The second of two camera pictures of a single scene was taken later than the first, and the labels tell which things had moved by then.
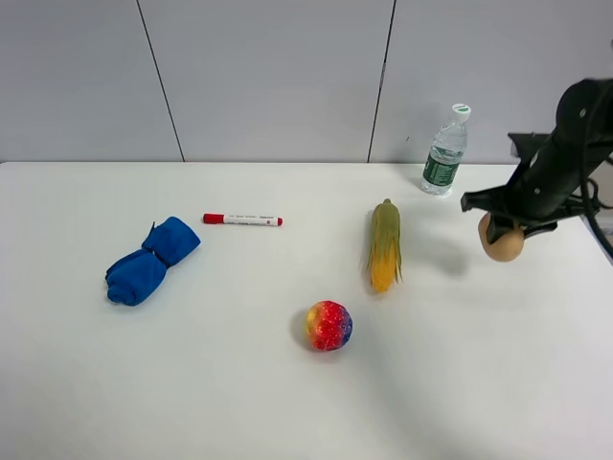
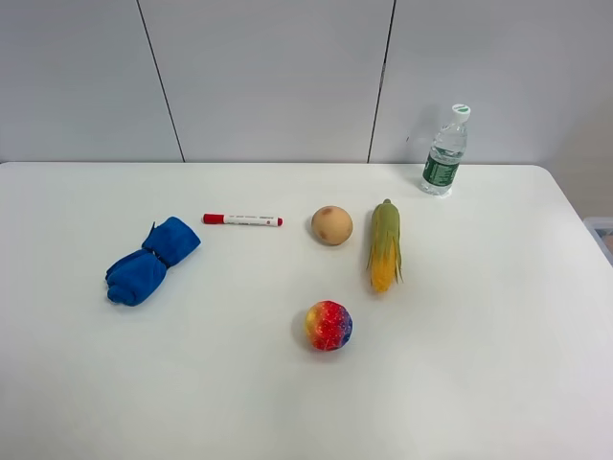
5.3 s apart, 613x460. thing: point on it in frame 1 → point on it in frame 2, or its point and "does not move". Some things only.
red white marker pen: (213, 218) does not move
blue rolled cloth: (139, 276) does not move
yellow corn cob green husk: (385, 255) does not move
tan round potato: (503, 249) → (331, 224)
